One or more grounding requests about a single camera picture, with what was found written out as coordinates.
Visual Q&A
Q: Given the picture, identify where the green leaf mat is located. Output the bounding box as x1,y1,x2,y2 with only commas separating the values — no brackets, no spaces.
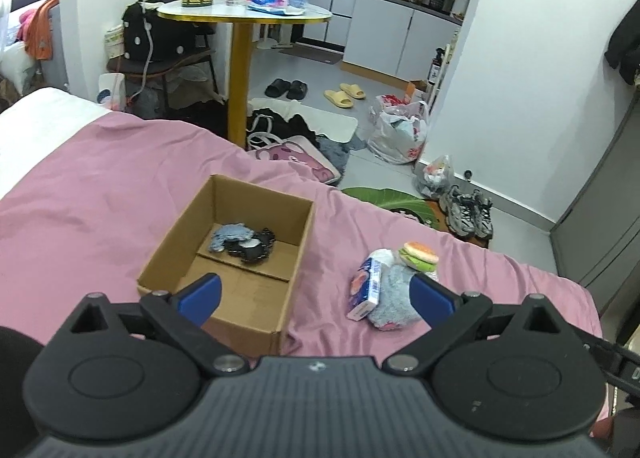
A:
341,186,441,229

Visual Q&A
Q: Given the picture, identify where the white floor mat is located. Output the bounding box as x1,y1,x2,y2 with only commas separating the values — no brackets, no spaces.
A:
248,97,360,144

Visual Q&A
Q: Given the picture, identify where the pink tote bag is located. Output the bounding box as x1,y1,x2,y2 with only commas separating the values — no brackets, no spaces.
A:
246,130,342,185

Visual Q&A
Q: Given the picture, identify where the blue denim cloth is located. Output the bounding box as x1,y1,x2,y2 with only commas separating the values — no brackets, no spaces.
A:
208,223,256,254

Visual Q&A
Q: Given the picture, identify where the dark wooden chair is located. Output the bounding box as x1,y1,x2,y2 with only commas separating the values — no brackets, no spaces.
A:
106,49,221,100

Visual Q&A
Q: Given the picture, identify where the black spray bottle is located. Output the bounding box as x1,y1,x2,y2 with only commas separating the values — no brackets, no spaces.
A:
427,47,446,86

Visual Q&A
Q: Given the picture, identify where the white kitchen cabinet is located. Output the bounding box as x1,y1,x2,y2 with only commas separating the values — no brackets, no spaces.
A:
342,0,464,87

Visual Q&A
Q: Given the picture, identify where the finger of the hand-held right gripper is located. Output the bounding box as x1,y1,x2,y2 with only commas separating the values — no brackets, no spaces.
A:
575,331,640,391

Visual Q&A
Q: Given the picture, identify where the fluffy light blue plush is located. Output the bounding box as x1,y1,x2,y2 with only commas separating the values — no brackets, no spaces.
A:
367,263,427,332

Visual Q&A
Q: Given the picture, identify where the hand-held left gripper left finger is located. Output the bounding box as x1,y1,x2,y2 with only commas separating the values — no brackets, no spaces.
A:
67,273,251,379

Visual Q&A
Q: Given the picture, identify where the white bedding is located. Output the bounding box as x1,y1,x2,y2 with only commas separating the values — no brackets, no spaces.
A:
0,87,114,200

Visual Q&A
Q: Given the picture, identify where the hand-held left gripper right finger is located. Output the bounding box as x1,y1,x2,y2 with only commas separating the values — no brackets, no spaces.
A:
382,271,581,379

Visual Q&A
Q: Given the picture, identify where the white pillow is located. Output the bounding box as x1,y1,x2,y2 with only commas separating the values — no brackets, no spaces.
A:
0,42,42,95

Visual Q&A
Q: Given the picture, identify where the pink blanket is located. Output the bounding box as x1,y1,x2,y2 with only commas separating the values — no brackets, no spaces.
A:
0,111,604,439

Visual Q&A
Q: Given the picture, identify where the orange garment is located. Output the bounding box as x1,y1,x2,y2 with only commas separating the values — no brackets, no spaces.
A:
24,0,61,61

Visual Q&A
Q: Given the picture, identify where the black polka dot bag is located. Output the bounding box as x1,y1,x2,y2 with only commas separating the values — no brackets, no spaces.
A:
121,0,214,62

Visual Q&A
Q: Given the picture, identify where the round table with gold leg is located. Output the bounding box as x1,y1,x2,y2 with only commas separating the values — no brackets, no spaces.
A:
156,2,334,149

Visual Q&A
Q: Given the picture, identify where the large white plastic bag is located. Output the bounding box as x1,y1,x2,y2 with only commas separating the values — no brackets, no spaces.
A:
367,94,431,165

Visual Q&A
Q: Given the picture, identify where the brown cardboard box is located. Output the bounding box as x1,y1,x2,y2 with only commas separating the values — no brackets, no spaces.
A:
136,174,317,359

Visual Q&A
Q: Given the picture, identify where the grey door mat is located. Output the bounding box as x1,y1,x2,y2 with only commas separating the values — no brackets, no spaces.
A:
278,45,345,64

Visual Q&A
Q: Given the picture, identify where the small clear plastic bag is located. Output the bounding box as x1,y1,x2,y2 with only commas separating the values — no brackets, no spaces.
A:
413,153,456,200

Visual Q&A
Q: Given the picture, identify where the black clothing pile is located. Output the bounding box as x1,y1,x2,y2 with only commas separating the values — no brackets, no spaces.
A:
247,108,327,150

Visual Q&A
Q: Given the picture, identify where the burger plush toy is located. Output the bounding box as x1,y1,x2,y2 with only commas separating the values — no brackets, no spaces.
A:
398,241,440,273

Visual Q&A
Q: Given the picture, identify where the white small appliance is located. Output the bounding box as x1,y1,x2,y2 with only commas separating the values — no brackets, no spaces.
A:
96,72,126,112

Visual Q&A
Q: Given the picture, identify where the black hanging jacket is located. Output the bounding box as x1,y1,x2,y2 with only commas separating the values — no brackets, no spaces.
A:
603,13,640,87

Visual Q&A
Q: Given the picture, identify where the white cable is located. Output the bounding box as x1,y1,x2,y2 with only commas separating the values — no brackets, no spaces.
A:
130,0,157,105

